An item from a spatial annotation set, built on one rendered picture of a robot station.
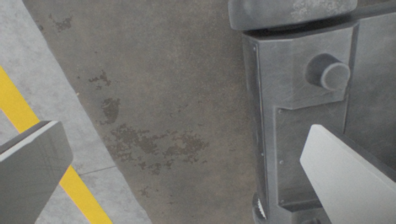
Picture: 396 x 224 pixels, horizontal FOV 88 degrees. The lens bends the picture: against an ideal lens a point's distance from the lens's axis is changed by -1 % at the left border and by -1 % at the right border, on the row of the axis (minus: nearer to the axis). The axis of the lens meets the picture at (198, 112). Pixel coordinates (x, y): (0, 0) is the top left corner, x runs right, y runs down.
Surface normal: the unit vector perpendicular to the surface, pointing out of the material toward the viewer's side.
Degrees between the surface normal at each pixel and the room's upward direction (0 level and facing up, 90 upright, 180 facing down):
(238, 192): 0
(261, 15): 43
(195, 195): 0
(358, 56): 0
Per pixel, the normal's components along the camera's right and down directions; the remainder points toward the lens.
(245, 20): -0.84, 0.41
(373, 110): 0.03, 0.44
